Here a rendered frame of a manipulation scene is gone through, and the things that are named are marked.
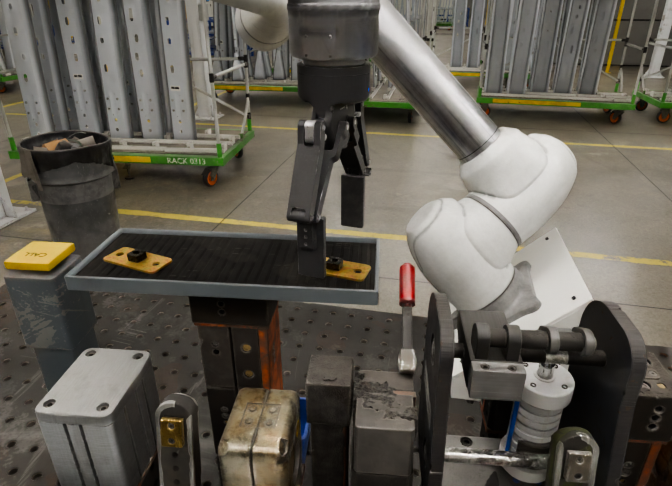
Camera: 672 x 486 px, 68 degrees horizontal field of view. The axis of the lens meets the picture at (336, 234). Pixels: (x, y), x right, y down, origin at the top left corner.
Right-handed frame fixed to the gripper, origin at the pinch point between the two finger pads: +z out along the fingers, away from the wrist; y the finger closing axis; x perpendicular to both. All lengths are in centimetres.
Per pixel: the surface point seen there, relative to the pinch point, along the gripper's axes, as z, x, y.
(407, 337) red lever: 9.8, 10.1, 2.6
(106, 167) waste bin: 64, -204, -165
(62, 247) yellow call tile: 4.0, -36.0, 7.2
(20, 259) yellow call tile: 3.9, -38.3, 11.6
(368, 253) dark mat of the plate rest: 4.0, 2.7, -5.4
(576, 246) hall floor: 120, 66, -274
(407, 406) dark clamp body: 12.3, 12.1, 10.8
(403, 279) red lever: 5.4, 8.1, -2.8
